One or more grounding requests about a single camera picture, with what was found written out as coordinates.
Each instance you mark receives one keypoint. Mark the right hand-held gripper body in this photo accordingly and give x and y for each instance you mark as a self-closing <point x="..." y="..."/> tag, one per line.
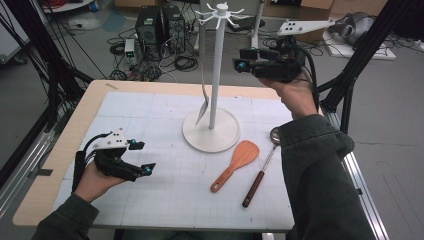
<point x="280" y="63"/>

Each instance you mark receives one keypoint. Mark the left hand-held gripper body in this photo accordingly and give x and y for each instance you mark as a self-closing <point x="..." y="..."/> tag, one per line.
<point x="113" y="163"/>

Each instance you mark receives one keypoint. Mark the metal spatula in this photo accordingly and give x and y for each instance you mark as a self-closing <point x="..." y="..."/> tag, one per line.
<point x="202" y="111"/>

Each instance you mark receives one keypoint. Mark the white utensil hook stand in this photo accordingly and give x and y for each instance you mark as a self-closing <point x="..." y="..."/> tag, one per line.
<point x="213" y="133"/>

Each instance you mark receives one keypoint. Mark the wooden rice paddle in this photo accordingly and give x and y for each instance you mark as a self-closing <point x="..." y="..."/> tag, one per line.
<point x="243" y="155"/>

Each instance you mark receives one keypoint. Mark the person's left hand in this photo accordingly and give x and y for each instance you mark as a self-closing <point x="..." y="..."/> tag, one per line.
<point x="93" y="185"/>

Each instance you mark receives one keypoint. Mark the person's right hand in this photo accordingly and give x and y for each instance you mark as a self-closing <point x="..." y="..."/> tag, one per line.
<point x="295" y="96"/>

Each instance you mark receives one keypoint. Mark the black floor box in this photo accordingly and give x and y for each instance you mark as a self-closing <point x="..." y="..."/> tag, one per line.
<point x="246" y="22"/>

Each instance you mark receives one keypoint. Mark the cardboard box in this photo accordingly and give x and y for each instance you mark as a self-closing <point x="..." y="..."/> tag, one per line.
<point x="316" y="10"/>

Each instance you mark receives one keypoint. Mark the black computer tower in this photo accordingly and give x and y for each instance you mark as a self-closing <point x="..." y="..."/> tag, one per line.
<point x="174" y="26"/>
<point x="147" y="25"/>

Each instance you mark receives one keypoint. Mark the grey rounded device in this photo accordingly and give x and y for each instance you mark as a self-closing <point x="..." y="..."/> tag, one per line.
<point x="353" y="26"/>

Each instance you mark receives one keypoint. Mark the white floor board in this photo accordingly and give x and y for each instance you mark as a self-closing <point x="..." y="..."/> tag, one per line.
<point x="366" y="51"/>

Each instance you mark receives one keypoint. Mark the small white power supply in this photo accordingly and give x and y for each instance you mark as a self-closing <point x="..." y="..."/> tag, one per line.
<point x="130" y="50"/>

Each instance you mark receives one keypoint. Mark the black table bracket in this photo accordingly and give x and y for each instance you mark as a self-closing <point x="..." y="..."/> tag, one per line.
<point x="41" y="172"/>

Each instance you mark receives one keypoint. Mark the black metal frame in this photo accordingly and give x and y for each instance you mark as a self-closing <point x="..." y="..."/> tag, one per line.
<point x="360" y="56"/>

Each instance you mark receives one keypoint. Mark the aluminium rail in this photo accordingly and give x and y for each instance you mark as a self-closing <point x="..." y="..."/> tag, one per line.
<point x="23" y="166"/>
<point x="363" y="186"/>

